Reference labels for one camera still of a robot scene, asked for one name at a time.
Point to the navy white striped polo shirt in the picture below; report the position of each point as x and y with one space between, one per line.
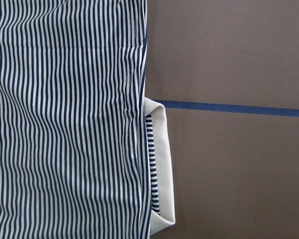
83 153

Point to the blue tape strip crosswise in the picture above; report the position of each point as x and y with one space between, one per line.
230 108

